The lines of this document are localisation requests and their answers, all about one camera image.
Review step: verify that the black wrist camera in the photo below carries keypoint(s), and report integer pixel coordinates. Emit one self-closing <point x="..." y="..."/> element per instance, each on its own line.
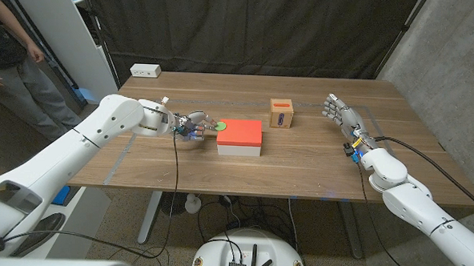
<point x="349" y="150"/>
<point x="178" y="129"/>

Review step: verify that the white power strip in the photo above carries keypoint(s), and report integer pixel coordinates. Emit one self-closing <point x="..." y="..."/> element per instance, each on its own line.
<point x="145" y="70"/>

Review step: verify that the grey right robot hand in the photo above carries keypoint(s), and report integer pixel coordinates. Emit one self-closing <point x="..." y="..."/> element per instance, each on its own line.
<point x="351" y="120"/>

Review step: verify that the blue object by cabinet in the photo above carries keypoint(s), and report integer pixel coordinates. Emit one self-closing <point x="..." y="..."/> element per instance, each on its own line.
<point x="84" y="94"/>

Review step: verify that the white cabinet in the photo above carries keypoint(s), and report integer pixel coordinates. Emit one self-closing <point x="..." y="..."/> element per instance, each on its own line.
<point x="65" y="33"/>

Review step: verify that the green round coin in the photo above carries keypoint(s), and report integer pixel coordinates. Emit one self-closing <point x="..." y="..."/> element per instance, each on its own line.
<point x="221" y="126"/>

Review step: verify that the wooden slotted coin box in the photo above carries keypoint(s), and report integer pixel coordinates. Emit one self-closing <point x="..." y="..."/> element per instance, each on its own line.
<point x="281" y="115"/>

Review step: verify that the small white round object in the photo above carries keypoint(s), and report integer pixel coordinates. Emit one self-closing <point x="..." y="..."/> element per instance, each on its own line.
<point x="192" y="204"/>

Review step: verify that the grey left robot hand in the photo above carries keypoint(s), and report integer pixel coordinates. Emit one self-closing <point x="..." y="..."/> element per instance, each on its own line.
<point x="195" y="121"/>

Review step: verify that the standing person in grey trousers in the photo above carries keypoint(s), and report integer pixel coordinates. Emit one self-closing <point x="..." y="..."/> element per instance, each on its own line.
<point x="8" y="59"/>

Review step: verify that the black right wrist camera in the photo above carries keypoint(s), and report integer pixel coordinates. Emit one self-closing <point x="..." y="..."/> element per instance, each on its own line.
<point x="349" y="150"/>

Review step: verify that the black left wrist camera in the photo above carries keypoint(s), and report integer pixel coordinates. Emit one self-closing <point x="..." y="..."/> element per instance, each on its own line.
<point x="178" y="129"/>

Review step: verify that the white table leg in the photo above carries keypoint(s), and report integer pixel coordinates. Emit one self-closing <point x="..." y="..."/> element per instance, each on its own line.
<point x="150" y="217"/>

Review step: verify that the black stand pole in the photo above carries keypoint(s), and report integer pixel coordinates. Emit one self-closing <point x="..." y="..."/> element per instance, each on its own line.
<point x="100" y="43"/>
<point x="402" y="30"/>

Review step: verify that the white robot torso base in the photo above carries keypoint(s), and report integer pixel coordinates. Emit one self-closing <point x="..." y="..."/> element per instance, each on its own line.
<point x="284" y="251"/>

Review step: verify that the small black fan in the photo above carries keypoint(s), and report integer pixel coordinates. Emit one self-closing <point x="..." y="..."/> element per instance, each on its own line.
<point x="173" y="203"/>

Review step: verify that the grey tape outline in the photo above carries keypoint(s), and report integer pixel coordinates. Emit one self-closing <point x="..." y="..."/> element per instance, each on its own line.
<point x="242" y="103"/>

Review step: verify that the red-lidded white box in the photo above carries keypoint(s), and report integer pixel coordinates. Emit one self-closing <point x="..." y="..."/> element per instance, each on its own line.
<point x="240" y="133"/>

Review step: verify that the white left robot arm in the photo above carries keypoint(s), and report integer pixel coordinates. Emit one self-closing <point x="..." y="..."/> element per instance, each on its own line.
<point x="80" y="142"/>

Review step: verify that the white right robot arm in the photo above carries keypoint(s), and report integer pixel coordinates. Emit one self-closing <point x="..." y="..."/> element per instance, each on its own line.
<point x="418" y="201"/>

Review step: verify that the black curtain backdrop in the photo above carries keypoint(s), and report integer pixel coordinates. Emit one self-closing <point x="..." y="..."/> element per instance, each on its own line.
<point x="245" y="29"/>

